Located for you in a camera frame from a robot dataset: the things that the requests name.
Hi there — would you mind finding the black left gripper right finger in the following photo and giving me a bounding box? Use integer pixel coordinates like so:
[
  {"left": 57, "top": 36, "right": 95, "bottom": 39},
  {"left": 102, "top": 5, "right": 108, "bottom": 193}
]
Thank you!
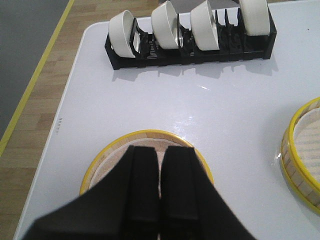
[{"left": 160, "top": 146, "right": 254, "bottom": 240}]

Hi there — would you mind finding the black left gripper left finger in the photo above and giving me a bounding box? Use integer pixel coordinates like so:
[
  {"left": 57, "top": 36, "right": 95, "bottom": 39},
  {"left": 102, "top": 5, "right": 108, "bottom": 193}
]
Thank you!
[{"left": 23, "top": 145, "right": 160, "bottom": 240}]

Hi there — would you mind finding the bamboo steamer tray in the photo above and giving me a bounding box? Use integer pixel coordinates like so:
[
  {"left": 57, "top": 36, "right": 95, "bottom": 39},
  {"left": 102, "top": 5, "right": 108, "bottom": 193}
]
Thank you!
[
  {"left": 280, "top": 97, "right": 320, "bottom": 214},
  {"left": 79, "top": 129, "right": 215, "bottom": 197}
]

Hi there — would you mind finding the white steamer liner cloth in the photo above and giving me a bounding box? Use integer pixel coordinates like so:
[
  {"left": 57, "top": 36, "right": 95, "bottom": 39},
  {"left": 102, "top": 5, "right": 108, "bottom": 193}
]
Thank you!
[{"left": 293, "top": 108, "right": 320, "bottom": 183}]

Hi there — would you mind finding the black dish rack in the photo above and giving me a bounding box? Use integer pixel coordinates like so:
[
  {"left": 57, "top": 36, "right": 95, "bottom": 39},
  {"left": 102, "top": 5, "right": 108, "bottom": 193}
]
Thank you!
[{"left": 104, "top": 8, "right": 277, "bottom": 70}]

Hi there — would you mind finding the white bowl far left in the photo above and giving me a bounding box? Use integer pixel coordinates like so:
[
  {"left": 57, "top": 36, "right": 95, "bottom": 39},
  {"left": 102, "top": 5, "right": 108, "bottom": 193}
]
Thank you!
[{"left": 108, "top": 10, "right": 135, "bottom": 59}]

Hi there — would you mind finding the white bowl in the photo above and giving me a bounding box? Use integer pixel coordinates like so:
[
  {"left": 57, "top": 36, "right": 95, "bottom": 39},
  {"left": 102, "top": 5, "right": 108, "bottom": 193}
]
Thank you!
[
  {"left": 239, "top": 0, "right": 270, "bottom": 37},
  {"left": 151, "top": 0, "right": 179, "bottom": 50},
  {"left": 108, "top": 10, "right": 135, "bottom": 59},
  {"left": 190, "top": 0, "right": 220, "bottom": 51}
]

